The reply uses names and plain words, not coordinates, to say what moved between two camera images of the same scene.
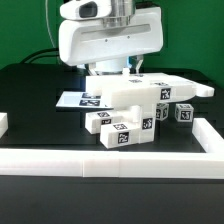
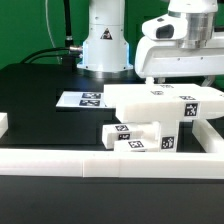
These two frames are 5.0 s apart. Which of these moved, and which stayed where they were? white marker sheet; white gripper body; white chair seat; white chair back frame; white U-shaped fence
Moved: white chair seat; white gripper body; white chair back frame
Stayed: white marker sheet; white U-shaped fence
